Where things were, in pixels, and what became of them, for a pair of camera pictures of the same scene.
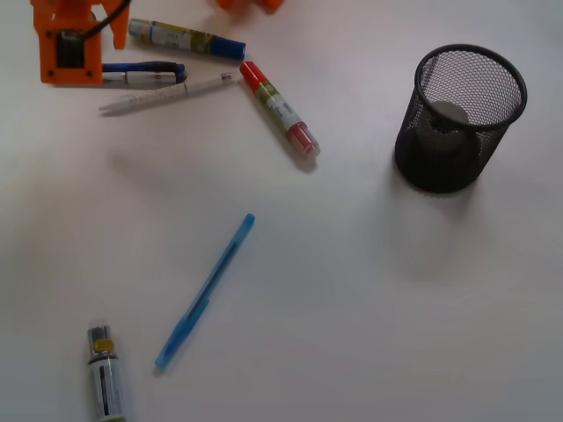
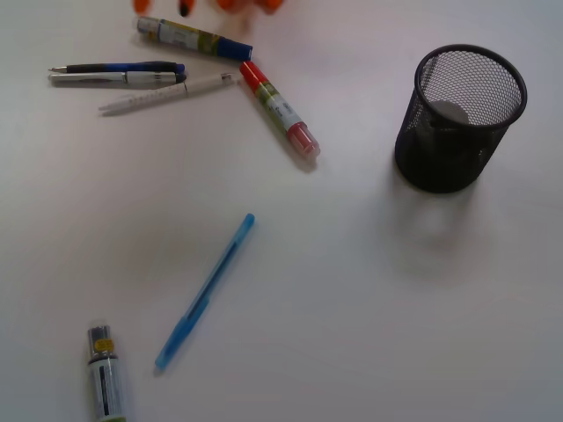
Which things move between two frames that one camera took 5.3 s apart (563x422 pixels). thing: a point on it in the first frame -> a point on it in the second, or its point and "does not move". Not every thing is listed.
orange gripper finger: [120, 25] -> [186, 7]
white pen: [137, 99] does not move
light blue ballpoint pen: [212, 286] does not move
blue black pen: [145, 67] does not move
